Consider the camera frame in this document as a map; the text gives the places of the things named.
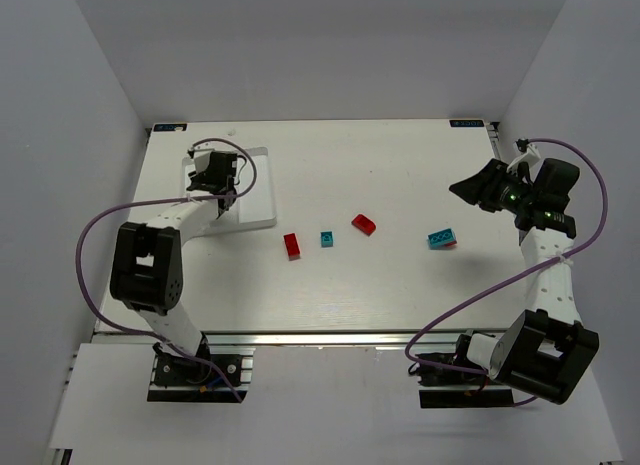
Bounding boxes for small blue lego brick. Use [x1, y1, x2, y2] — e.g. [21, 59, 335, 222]
[320, 231, 334, 248]

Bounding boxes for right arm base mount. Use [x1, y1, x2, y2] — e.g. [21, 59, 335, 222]
[408, 334, 515, 410]

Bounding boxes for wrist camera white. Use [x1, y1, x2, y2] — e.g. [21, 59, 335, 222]
[507, 138, 541, 182]
[187, 145, 216, 173]

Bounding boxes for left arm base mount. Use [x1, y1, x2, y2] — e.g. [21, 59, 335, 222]
[147, 343, 254, 404]

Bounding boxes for white divided sorting tray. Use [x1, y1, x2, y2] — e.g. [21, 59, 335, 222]
[181, 147, 277, 235]

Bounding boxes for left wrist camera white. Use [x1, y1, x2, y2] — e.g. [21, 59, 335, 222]
[187, 145, 216, 173]

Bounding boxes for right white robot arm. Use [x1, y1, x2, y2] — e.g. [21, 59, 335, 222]
[449, 159, 599, 404]

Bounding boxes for blue corner label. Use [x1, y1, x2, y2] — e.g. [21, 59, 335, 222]
[152, 123, 187, 133]
[449, 119, 485, 128]

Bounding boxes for red long lego brick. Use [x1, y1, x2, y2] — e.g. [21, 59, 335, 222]
[283, 233, 301, 260]

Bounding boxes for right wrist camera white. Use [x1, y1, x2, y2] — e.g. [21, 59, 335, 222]
[507, 138, 541, 182]

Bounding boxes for red sloped lego brick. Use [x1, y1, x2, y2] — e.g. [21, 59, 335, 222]
[351, 214, 376, 236]

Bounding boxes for right blue corner label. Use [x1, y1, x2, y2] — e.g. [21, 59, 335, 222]
[449, 119, 485, 128]

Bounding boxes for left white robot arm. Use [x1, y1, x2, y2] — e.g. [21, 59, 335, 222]
[109, 151, 239, 360]

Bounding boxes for large teal lego brick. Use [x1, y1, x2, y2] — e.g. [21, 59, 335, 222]
[427, 228, 457, 250]

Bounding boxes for left blue corner label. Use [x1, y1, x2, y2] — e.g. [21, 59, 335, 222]
[152, 123, 187, 133]

